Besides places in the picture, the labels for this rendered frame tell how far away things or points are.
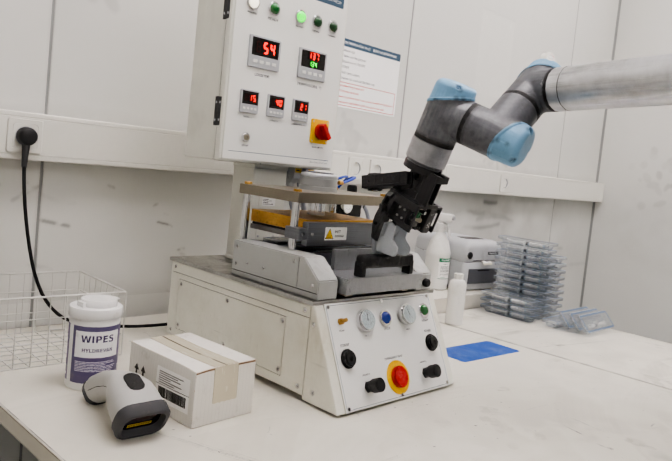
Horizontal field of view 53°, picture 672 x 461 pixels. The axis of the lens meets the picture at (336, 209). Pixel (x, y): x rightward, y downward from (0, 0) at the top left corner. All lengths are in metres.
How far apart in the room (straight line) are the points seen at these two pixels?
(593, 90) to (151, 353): 0.82
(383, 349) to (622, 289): 2.54
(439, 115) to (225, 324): 0.58
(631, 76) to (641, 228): 2.57
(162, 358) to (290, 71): 0.70
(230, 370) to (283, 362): 0.17
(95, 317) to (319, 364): 0.38
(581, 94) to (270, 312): 0.65
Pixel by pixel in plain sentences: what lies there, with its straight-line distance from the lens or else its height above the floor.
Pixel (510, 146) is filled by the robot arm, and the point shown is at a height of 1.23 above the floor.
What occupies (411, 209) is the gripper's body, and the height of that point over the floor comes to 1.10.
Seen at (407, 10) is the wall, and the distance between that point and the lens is 2.35.
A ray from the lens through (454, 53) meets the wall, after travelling 2.56.
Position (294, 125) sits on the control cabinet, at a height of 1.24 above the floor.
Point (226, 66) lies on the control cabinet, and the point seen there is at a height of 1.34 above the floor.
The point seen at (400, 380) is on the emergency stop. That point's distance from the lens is 1.26.
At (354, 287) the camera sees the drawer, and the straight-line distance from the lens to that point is 1.20.
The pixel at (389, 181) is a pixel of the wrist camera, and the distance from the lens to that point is 1.23.
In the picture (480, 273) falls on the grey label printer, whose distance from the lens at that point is 2.29.
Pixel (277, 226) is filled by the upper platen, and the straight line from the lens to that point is 1.33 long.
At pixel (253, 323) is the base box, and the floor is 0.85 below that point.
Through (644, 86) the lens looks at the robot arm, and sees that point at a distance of 1.09.
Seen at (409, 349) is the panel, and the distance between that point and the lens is 1.31.
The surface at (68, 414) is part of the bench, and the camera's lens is 1.13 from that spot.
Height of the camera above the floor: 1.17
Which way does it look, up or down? 4 degrees down
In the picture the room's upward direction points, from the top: 6 degrees clockwise
